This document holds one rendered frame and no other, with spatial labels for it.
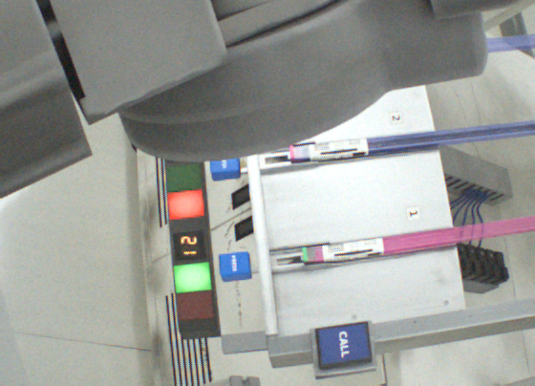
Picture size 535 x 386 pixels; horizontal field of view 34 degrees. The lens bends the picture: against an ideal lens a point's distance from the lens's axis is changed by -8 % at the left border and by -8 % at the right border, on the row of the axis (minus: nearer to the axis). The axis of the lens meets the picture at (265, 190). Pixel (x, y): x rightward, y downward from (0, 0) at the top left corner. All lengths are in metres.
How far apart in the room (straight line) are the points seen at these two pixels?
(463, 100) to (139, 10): 1.40
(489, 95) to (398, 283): 0.78
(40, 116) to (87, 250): 1.53
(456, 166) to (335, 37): 1.17
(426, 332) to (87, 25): 0.75
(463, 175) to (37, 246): 0.75
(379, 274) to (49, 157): 0.76
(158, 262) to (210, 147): 1.43
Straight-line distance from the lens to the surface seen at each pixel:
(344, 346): 0.86
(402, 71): 0.22
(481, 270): 1.30
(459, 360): 1.30
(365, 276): 0.93
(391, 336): 0.90
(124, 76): 0.18
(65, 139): 0.18
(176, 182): 0.99
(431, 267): 0.94
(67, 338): 1.62
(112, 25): 0.18
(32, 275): 1.62
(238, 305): 1.45
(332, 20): 0.20
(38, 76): 0.17
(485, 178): 1.43
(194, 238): 0.96
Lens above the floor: 1.37
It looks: 42 degrees down
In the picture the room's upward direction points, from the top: 61 degrees clockwise
